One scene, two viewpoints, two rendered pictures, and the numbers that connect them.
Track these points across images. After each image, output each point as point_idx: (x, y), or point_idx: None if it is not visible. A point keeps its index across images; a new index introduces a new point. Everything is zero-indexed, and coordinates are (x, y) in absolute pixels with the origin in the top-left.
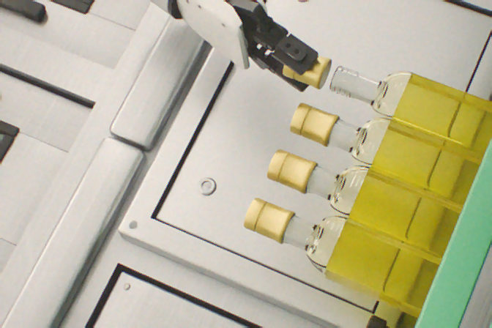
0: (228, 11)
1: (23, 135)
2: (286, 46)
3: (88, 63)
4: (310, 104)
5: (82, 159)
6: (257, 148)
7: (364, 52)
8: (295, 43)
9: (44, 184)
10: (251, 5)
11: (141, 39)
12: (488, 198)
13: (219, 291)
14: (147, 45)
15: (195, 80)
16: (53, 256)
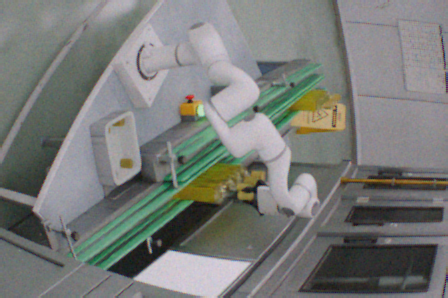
0: (268, 183)
1: (342, 221)
2: (251, 187)
3: (325, 231)
4: (248, 228)
5: (322, 216)
6: (266, 219)
7: (228, 238)
8: (248, 188)
9: (333, 215)
10: (260, 180)
11: (308, 238)
12: (199, 142)
13: None
14: (306, 237)
15: (287, 226)
16: (324, 197)
